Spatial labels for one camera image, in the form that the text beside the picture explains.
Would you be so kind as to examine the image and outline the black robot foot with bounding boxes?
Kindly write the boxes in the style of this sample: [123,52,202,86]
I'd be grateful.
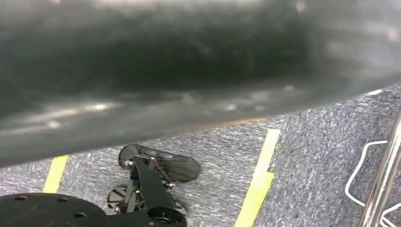
[118,143,202,184]

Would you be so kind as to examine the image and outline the white cable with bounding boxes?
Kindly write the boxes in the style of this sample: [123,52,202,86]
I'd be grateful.
[344,140,401,227]

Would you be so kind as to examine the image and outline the steel bench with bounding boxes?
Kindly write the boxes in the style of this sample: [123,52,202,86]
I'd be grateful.
[358,108,401,227]

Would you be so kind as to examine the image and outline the black round robot joint disc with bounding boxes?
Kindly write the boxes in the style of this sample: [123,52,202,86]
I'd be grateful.
[0,192,109,227]

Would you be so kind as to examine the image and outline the black robot leg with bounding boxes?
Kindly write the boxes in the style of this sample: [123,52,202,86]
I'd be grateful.
[128,157,189,227]

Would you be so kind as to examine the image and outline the yellow floor tape outline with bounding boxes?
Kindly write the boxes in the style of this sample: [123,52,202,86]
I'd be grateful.
[43,128,282,227]

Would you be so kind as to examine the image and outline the silver wheel cover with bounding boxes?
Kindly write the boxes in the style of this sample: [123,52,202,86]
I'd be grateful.
[0,0,401,167]

